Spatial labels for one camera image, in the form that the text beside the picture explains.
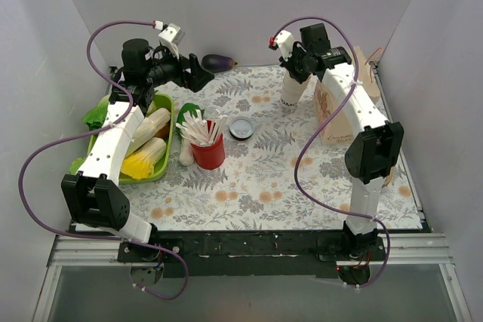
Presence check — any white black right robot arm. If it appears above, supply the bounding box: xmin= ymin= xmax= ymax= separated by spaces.
xmin=269 ymin=23 xmax=404 ymax=260

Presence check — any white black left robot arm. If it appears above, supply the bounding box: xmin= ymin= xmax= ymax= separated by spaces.
xmin=61 ymin=38 xmax=214 ymax=262

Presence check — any brown paper takeout bag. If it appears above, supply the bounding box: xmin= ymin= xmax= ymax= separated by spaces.
xmin=312 ymin=45 xmax=381 ymax=146

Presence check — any black coffee cup lid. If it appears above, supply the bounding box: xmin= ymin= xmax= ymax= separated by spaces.
xmin=229 ymin=117 xmax=254 ymax=140

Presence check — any purple eggplant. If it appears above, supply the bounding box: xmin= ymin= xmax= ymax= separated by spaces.
xmin=202 ymin=54 xmax=238 ymax=73

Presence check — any stack of white paper cups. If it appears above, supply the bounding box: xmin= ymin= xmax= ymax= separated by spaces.
xmin=281 ymin=70 xmax=310 ymax=107

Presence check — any green plastic tray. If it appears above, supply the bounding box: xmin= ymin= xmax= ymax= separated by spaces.
xmin=77 ymin=93 xmax=174 ymax=185

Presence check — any napa cabbage upper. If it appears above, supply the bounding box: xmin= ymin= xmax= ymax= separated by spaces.
xmin=127 ymin=108 xmax=171 ymax=155

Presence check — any red straw holder cup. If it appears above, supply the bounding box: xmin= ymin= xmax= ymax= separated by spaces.
xmin=191 ymin=135 xmax=225 ymax=170

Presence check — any green lettuce leaf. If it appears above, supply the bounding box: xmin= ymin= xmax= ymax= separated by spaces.
xmin=82 ymin=95 xmax=109 ymax=136

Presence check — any floral patterned table mat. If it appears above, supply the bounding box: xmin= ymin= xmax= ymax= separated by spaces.
xmin=75 ymin=63 xmax=426 ymax=232

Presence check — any napa cabbage lower yellow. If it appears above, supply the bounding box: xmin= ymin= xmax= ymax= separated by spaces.
xmin=121 ymin=137 xmax=167 ymax=180

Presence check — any brown cardboard cup carrier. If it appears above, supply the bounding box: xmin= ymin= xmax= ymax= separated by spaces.
xmin=382 ymin=167 xmax=395 ymax=188

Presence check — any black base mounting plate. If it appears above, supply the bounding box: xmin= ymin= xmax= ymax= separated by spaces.
xmin=117 ymin=230 xmax=386 ymax=278

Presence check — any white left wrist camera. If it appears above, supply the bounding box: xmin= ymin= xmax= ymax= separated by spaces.
xmin=155 ymin=21 xmax=185 ymax=59

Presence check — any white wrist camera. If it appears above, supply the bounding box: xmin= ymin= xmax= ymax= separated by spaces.
xmin=155 ymin=21 xmax=185 ymax=59
xmin=269 ymin=30 xmax=295 ymax=61

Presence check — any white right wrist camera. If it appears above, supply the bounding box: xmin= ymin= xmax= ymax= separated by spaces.
xmin=269 ymin=30 xmax=295 ymax=61

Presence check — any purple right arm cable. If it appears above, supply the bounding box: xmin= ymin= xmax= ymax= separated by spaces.
xmin=272 ymin=17 xmax=392 ymax=293

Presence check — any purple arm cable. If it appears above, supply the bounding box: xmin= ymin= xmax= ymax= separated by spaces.
xmin=17 ymin=20 xmax=189 ymax=300
xmin=272 ymin=17 xmax=392 ymax=293

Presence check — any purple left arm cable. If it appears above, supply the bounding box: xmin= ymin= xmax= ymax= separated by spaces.
xmin=17 ymin=20 xmax=189 ymax=300

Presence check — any aluminium frame rail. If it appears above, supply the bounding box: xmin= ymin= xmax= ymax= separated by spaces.
xmin=49 ymin=233 xmax=454 ymax=266

